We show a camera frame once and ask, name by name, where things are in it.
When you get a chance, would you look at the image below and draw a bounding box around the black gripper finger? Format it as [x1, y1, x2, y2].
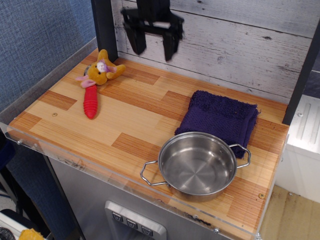
[162, 21, 183, 61]
[123, 22, 147, 55]

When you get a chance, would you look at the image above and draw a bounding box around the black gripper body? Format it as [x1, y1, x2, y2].
[121, 0, 184, 38]

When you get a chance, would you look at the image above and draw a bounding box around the dark blue cloth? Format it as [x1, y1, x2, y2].
[174, 90, 259, 148]

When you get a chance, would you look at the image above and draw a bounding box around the brown plush toy animal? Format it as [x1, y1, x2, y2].
[75, 49, 126, 88]

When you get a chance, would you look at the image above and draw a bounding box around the clear acrylic front guard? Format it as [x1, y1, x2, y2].
[0, 119, 289, 240]

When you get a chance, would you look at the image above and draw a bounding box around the stainless toy fridge cabinet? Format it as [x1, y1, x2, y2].
[49, 158, 228, 240]

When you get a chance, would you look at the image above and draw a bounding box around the white ribbed counter unit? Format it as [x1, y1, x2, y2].
[275, 95, 320, 203]

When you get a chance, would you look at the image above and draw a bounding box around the silver dispenser button panel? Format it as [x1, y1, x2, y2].
[104, 200, 167, 240]

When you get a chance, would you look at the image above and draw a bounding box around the yellow object bottom left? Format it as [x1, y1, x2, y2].
[18, 228, 45, 240]

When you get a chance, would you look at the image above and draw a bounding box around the dark left frame post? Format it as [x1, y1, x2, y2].
[91, 0, 119, 62]

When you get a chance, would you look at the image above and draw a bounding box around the dark frame post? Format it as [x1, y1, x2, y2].
[282, 22, 320, 125]
[91, 0, 119, 62]

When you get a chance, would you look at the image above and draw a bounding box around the red ribbed handle spoon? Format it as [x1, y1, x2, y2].
[83, 81, 98, 120]

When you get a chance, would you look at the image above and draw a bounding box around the steel pan with handles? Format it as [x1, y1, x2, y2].
[140, 131, 251, 202]

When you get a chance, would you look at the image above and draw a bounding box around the dark right frame post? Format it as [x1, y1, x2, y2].
[282, 22, 320, 125]

